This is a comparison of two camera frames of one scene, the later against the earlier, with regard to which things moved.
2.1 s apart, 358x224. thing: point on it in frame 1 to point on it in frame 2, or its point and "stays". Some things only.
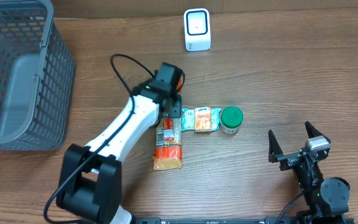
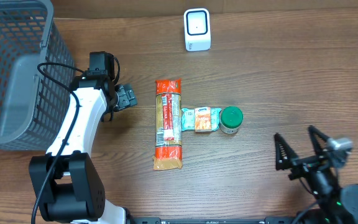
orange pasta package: x=168 y=142 stays
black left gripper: x=174 y=110 to x=126 y=96
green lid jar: x=231 y=119 stays
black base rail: x=266 y=220 stays
